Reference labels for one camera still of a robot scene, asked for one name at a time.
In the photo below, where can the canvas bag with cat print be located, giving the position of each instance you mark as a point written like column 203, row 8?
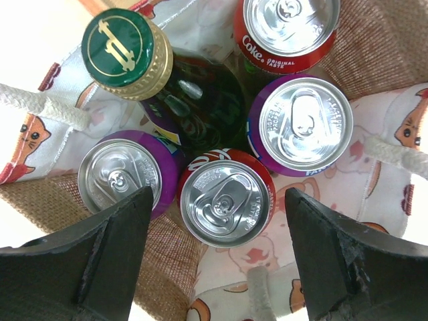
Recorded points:
column 378, row 61

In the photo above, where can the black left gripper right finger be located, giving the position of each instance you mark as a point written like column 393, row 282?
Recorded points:
column 350, row 271

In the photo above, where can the purple Fanta can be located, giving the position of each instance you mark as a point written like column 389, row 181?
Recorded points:
column 299, row 125
column 125, row 161

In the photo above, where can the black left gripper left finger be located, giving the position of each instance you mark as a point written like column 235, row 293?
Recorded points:
column 87, row 271

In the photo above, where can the red coke can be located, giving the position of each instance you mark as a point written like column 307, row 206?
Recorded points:
column 226, row 197
column 285, row 36

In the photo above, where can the green glass bottle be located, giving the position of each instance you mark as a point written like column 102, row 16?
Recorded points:
column 196, row 104

